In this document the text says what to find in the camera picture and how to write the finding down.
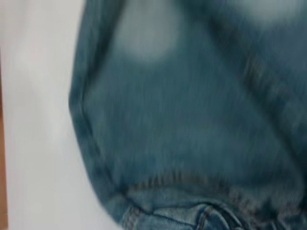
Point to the blue denim shorts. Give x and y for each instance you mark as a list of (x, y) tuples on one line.
[(180, 119)]

